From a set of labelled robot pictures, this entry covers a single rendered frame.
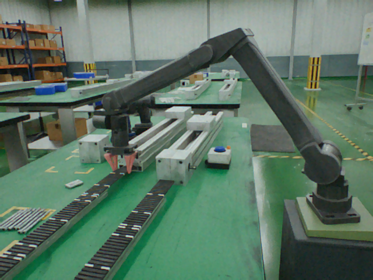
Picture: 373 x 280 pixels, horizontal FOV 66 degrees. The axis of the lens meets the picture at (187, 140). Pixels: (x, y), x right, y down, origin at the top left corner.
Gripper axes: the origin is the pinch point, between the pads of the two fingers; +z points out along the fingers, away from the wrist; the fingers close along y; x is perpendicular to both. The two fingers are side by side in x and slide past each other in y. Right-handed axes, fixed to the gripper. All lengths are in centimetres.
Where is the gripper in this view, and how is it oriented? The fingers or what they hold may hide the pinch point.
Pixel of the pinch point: (122, 170)
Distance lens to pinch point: 104.2
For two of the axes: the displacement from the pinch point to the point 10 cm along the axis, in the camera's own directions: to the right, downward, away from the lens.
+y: -9.8, -0.3, 2.1
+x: -2.1, 2.0, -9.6
